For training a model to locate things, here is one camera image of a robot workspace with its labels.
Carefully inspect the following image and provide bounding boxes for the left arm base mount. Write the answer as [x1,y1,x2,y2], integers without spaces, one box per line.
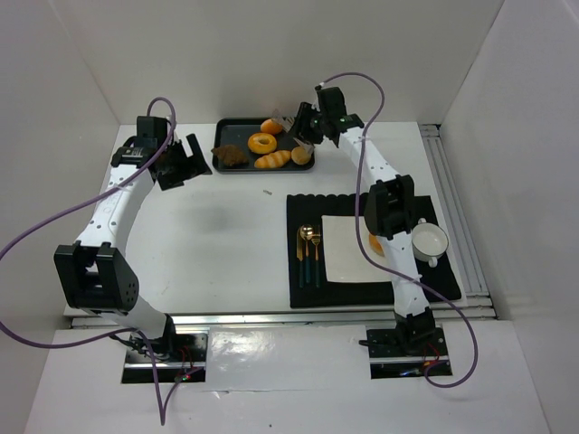
[114,332,208,384]

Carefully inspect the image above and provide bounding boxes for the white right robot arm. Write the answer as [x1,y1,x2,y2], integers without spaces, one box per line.
[289,85,435,347]

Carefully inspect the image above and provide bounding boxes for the striped orange bread roll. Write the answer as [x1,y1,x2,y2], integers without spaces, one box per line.
[254,150,291,169]

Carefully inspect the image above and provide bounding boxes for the gold fork green handle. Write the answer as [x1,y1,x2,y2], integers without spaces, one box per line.
[311,225,321,288]

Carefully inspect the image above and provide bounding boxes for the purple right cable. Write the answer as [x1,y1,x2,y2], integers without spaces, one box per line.
[316,73,479,389]

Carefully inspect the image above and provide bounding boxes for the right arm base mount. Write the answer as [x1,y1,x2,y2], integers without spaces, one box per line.
[358,327,452,380]

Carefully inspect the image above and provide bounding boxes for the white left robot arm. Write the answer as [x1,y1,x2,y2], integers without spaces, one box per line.
[53,116,211,354]

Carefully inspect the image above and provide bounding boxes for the metal tongs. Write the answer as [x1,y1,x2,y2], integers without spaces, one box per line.
[271,109,314,159]

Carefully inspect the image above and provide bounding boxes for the white square plate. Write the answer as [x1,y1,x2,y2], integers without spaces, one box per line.
[321,215,393,284]

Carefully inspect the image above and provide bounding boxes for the round tan bun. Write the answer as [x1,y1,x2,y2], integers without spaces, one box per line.
[291,146,311,165]

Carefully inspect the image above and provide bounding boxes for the white cup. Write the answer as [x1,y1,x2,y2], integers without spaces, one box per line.
[412,218,450,269]

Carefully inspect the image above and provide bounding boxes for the aluminium rail front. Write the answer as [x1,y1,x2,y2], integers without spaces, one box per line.
[71,298,498,329]

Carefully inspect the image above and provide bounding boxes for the orange bun under bagel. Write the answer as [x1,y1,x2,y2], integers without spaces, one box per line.
[261,118,283,136]

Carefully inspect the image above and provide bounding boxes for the gold spoon green handle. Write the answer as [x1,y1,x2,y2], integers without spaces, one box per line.
[300,224,314,284]

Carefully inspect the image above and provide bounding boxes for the gold knife green handle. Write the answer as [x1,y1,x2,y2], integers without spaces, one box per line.
[296,227,305,288]

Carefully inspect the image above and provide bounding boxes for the purple cable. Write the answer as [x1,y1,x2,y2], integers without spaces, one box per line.
[316,73,479,389]
[0,96,191,426]

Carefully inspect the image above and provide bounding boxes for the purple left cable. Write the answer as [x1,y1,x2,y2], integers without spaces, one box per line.
[0,96,191,426]

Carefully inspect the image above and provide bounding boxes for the brown croissant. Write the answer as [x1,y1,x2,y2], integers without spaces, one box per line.
[212,145,249,167]

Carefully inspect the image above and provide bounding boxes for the orange bagel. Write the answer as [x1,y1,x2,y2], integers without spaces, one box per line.
[247,133,277,155]
[368,233,384,257]

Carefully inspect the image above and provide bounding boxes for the black placemat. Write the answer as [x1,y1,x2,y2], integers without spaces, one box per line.
[286,193,462,308]

